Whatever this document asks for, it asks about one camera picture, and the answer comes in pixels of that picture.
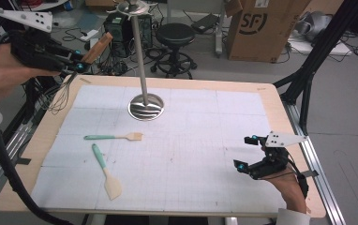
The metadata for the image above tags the black round stool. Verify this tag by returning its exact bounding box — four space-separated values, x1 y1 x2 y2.
150 22 199 80

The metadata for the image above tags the black computer tower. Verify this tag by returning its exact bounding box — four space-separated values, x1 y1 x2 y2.
103 13 153 59

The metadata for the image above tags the large brown cardboard box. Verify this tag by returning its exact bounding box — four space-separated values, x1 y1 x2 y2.
225 0 312 64

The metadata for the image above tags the aluminium rail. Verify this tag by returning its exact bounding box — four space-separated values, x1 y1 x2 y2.
0 121 33 204
281 101 347 225

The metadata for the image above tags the small brown cardboard box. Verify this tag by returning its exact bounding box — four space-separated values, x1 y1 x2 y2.
84 0 120 8

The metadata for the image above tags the person's left hand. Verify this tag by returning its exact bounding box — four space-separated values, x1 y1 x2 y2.
0 43 61 109

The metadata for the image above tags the steel utensil stand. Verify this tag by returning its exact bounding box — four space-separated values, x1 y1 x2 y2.
106 0 166 122

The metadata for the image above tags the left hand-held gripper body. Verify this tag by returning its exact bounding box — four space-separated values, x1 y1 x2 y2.
0 7 75 73

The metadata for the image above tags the black flat case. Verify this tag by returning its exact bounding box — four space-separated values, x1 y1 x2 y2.
191 12 220 34

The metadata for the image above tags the green-handled pastry brush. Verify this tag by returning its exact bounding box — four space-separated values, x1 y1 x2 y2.
83 131 144 142

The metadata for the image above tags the black metal frame with cables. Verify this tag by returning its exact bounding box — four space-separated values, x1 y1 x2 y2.
0 0 70 182

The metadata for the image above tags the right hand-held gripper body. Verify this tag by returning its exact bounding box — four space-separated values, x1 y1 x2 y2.
247 130 309 181

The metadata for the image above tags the white power strip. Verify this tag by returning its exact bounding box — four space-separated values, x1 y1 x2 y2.
79 28 100 42

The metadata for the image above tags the white stand post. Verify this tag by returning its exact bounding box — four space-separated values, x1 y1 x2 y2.
214 0 229 59

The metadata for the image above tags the white floor board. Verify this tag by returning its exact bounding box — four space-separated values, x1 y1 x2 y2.
288 34 353 56

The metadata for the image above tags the green-handled cream spatula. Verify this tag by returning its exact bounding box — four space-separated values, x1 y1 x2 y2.
91 143 124 201

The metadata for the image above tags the black metal frame stand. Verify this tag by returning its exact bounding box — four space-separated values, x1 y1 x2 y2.
274 0 358 137

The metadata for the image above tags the wire whisk with wooden handle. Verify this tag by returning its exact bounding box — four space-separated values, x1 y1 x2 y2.
46 31 114 115

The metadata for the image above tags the person's right hand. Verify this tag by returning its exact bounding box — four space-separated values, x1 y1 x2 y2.
259 172 308 214

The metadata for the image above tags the grey rounded shell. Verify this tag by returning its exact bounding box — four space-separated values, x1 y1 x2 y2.
293 10 333 41

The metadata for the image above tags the right hand-held gripper black cable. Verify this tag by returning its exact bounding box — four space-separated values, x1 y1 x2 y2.
287 155 309 200

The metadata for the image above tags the white grid mat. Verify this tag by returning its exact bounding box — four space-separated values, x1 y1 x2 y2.
30 84 288 214

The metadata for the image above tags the white round table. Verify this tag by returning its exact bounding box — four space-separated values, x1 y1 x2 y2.
21 0 68 13

